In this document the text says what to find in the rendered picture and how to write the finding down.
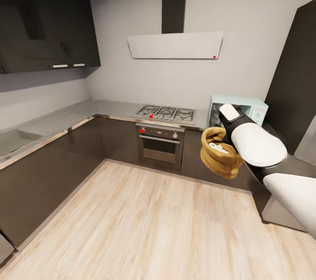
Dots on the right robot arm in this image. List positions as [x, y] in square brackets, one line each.
[291, 180]

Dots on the range hood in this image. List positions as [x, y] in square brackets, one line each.
[173, 42]

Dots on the microwave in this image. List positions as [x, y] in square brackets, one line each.
[251, 106]

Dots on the fridge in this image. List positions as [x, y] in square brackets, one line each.
[291, 112]

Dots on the oven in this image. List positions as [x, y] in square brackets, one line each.
[160, 145]

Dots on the popcorn bag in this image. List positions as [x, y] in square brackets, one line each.
[225, 164]

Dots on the drop in sink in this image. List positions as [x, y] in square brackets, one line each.
[21, 137]

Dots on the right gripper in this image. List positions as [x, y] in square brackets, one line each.
[226, 139]

